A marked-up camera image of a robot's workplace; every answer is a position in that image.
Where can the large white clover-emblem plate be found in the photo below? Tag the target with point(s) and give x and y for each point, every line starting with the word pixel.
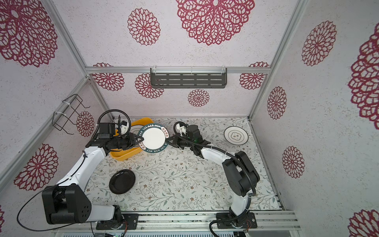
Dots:
pixel 135 129

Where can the small green-rim lettered plate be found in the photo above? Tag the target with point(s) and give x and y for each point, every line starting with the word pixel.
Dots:
pixel 154 138

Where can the small white clover-emblem plate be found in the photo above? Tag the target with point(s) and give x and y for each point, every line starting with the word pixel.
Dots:
pixel 236 135

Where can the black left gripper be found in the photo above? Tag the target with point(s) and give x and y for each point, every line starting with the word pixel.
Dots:
pixel 130 143

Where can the grey slotted wall shelf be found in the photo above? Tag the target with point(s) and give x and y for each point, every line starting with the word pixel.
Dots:
pixel 188 78

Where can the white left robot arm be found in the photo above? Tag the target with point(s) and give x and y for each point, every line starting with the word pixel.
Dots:
pixel 66 202

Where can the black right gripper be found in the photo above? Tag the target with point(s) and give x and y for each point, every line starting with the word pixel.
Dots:
pixel 177 145

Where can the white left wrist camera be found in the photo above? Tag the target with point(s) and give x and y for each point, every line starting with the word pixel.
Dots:
pixel 123 128

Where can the black wire wall rack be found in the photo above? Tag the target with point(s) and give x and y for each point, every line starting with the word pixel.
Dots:
pixel 61 118

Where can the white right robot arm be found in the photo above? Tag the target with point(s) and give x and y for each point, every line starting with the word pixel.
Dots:
pixel 241 175

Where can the yellow plastic bin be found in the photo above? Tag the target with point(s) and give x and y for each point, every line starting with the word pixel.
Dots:
pixel 124 155

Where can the black plate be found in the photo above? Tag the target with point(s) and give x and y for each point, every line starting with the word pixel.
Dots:
pixel 122 181

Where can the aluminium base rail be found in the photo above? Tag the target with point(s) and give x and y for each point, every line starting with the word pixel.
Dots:
pixel 280 223

